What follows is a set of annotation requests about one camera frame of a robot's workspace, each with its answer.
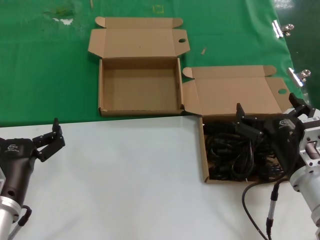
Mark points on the silver metal binder clip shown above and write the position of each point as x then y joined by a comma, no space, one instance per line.
295,76
277,28

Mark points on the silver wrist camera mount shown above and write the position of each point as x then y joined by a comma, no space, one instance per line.
2,180
310,135

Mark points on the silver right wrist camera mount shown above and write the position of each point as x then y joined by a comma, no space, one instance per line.
310,135

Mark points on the thin wooden stick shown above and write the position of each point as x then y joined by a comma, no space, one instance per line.
91,3

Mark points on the green table cloth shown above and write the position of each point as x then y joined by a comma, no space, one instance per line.
37,75

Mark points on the cardboard box with cutout flap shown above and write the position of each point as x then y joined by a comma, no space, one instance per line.
232,92

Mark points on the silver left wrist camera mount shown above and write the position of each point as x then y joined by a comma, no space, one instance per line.
2,180

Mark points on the cardboard box with round hole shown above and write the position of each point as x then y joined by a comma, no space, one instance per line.
140,85

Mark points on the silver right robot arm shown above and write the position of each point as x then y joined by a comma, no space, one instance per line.
308,190

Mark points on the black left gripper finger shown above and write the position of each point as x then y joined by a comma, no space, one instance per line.
51,143

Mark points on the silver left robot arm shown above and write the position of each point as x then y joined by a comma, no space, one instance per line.
6,217

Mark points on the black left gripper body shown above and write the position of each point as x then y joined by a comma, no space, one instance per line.
15,162

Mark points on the small wooden stick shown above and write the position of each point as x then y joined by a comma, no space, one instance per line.
203,51

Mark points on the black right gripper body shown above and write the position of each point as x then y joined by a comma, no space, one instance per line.
285,140

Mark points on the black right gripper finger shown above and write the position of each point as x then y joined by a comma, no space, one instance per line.
303,108
250,126

